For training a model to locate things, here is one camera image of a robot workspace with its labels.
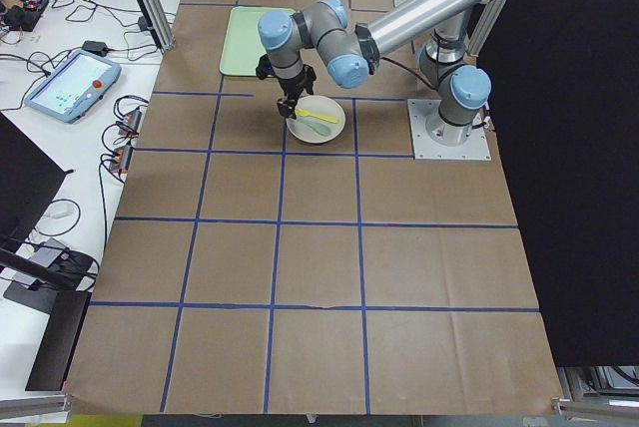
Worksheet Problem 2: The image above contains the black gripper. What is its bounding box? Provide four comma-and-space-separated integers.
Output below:
256, 55, 316, 118

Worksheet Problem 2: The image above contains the yellow plastic fork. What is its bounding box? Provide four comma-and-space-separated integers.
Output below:
296, 108, 339, 124

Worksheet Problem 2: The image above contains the white round plate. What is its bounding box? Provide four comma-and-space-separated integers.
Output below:
286, 95, 345, 144

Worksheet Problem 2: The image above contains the teal plastic spoon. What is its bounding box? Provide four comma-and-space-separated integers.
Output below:
297, 118, 331, 137

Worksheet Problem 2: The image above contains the mint green plastic tray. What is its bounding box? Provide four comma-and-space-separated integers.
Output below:
219, 6, 273, 77

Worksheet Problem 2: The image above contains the black power adapter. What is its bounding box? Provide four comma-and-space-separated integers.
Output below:
81, 40, 109, 57

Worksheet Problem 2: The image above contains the near teach pendant tablet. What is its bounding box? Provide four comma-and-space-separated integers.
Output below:
25, 49, 122, 123

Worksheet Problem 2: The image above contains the black monitor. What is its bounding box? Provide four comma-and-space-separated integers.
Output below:
1, 117, 97, 313

